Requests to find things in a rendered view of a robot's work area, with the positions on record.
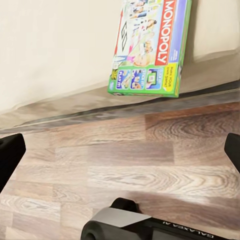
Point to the bed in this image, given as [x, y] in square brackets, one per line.
[56, 58]

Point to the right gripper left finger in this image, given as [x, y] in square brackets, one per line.
[12, 150]

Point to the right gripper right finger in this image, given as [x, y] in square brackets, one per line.
[232, 149]

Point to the board game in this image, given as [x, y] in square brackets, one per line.
[149, 48]

